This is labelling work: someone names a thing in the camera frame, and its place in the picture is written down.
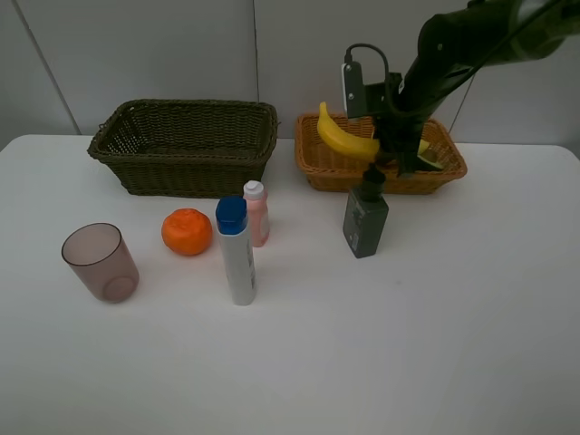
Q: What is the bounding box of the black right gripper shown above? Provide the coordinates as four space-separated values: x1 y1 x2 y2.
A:
372 107 430 177

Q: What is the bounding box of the pink bottle white cap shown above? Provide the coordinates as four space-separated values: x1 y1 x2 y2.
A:
243 180 270 247

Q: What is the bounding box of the orange mandarin fruit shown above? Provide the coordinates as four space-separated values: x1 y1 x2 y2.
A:
161 208 213 256

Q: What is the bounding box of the dark green pump bottle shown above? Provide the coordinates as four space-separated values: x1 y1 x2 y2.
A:
343 163 389 258

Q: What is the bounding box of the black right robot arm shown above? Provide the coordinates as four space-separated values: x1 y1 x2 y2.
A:
373 1 579 173

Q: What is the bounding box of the black camera cable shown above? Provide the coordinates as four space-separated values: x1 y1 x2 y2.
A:
343 43 391 92

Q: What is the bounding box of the dark green wicker basket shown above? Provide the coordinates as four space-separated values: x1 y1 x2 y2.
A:
88 99 278 198

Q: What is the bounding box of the translucent pink plastic cup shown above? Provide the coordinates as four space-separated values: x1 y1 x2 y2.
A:
61 223 140 304

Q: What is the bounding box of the halved avocado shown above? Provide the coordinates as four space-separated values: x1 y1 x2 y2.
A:
416 150 444 172

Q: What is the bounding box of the yellow lemon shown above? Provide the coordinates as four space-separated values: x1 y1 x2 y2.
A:
417 139 430 155

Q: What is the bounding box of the yellow banana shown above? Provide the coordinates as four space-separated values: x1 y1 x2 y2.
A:
317 101 380 162

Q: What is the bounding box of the orange wicker basket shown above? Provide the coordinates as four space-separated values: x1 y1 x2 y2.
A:
295 114 468 195

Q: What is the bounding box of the white tube blue cap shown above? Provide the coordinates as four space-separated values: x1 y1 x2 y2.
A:
216 196 256 306

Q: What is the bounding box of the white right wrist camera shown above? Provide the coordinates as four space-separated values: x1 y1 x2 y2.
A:
342 61 367 119

